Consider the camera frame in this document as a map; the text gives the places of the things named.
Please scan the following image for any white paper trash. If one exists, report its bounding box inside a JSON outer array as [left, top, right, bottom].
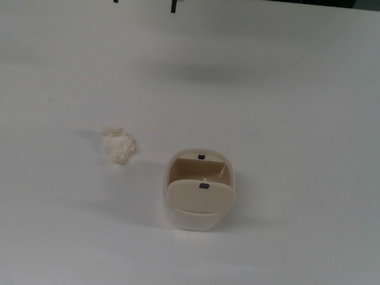
[[98, 125, 140, 167]]

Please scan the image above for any small cream bin with lid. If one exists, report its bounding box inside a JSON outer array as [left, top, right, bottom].
[[159, 144, 243, 237]]

